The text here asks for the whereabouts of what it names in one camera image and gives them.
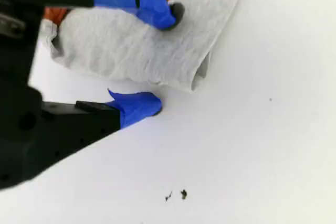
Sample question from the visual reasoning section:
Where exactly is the grey t-shirt with brown sleeves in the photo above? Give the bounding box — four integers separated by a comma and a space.
41, 0, 250, 92

